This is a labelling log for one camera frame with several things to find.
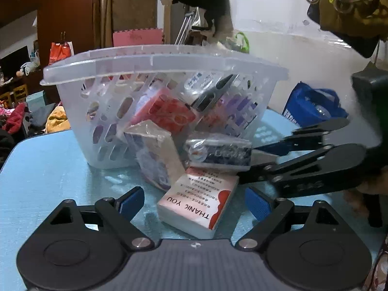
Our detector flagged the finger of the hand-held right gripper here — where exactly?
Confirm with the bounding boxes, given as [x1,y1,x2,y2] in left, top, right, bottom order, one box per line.
[238,143,368,200]
[253,118,350,159]

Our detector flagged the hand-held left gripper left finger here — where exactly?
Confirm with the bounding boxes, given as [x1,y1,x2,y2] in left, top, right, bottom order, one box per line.
[48,186,155,251]

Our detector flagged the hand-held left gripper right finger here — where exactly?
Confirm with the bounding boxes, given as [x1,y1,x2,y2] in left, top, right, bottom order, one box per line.
[236,186,340,251]

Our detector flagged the purple box with dark side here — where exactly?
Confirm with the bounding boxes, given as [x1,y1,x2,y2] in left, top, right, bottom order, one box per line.
[211,93,259,134]

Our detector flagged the white purple box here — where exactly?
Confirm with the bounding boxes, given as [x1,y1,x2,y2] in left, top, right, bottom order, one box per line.
[124,120,186,192]

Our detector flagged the white blue long box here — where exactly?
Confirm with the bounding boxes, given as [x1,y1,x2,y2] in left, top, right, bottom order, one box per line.
[184,138,253,171]

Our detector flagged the white red tissue pack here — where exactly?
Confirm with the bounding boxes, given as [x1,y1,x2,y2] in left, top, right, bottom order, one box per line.
[157,167,241,240]

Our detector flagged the white blue small packet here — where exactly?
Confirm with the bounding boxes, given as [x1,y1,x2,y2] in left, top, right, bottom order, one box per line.
[184,71,225,98]

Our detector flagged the clear plastic basket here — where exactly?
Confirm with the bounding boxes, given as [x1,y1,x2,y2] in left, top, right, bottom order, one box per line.
[40,45,289,171]

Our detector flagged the person's right hand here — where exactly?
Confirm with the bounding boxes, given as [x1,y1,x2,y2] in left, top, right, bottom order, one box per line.
[344,173,388,217]

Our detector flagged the blue shopping bag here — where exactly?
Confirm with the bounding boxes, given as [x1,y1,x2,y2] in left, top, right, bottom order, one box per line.
[281,81,350,128]

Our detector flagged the brown hanging bag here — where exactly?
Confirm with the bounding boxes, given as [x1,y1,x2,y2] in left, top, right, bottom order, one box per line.
[306,0,388,59]

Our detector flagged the yellow blanket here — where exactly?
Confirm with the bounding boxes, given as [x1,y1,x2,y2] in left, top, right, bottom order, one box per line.
[45,107,72,134]

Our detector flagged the green plastic bag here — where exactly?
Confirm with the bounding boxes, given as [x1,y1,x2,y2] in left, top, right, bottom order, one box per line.
[234,32,251,54]

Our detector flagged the teal box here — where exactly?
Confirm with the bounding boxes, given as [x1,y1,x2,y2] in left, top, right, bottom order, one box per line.
[25,90,49,105]

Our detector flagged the red cloth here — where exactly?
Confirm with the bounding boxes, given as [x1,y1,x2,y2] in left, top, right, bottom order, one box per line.
[2,102,28,134]

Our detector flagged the metal crutch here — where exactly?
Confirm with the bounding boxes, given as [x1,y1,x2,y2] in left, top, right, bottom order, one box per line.
[174,10,198,47]

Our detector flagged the pink foam mat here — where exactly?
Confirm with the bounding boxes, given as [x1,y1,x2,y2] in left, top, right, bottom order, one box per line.
[112,28,165,48]

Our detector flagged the wooden pole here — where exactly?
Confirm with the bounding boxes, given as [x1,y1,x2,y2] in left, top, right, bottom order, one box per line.
[163,3,172,45]

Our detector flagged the black garment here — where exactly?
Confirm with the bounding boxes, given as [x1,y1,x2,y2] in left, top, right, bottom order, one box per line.
[172,0,233,34]

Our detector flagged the orange plastic bag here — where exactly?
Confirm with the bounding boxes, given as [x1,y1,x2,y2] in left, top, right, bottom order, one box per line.
[48,41,74,66]

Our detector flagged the black television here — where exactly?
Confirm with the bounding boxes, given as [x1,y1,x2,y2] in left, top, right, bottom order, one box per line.
[0,45,30,68]

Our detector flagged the brown wooden wardrobe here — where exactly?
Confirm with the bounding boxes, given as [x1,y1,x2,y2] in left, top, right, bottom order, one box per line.
[0,0,101,110]

